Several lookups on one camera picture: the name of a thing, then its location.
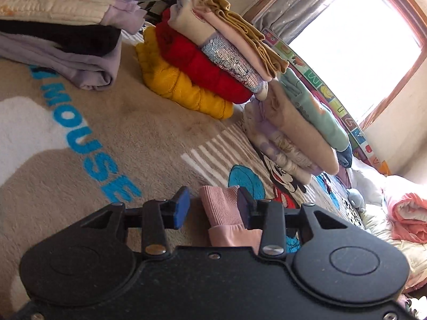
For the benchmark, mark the mustard tan folded garment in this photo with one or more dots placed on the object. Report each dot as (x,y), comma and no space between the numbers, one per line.
(253,36)

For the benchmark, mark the mint green folded garment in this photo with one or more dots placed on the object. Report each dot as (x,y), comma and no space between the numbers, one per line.
(313,113)

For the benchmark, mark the white duvet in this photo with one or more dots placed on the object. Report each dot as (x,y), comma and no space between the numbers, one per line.
(368,176)

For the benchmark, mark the cream quilt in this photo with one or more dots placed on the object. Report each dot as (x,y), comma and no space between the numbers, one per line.
(383,240)

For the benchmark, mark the beige folded sweater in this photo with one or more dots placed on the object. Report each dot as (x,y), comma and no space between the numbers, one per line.
(300,133)

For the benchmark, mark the wooden framed window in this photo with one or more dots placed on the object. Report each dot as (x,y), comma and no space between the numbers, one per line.
(360,40)

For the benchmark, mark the black folded garment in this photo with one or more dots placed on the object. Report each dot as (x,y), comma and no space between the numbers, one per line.
(66,36)

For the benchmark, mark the pale purple folded garment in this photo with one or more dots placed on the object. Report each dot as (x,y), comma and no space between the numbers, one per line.
(66,65)

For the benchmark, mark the pale pink folded garment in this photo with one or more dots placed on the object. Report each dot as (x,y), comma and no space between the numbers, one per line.
(230,30)

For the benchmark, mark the grey curtain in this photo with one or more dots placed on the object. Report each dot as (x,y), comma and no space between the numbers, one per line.
(293,6)

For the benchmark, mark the mauve garment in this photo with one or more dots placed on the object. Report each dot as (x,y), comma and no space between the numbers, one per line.
(345,178)

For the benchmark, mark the lavender printed folded garment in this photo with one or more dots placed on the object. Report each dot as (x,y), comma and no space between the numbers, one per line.
(277,146)

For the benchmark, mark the pink ribbed-cuff garment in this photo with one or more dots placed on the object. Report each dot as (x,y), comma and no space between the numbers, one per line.
(220,206)

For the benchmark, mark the cartoon mouse printed blanket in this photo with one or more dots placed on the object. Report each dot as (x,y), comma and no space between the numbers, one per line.
(100,140)

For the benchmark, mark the navy blue garment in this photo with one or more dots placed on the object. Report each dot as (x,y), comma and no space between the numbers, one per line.
(345,156)

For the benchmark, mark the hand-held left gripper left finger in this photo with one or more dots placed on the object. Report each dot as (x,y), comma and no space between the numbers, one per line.
(182,206)

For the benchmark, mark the grey plush toy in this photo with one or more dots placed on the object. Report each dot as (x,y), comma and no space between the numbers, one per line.
(355,198)

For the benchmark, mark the red knit sweater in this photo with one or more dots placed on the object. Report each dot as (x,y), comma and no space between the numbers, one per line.
(200,63)

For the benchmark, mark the colourful alphabet play mat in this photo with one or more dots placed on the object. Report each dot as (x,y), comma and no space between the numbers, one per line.
(333,96)

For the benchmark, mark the pink and white quilt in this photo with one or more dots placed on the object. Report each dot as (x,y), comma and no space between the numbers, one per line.
(410,210)

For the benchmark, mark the yellow knit sweater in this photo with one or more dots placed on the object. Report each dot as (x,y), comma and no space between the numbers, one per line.
(180,86)

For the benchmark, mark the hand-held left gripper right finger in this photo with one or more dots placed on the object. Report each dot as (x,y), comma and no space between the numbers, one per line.
(243,208)

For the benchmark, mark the cream quilted folded garment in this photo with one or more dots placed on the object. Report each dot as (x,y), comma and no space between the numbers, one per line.
(50,3)

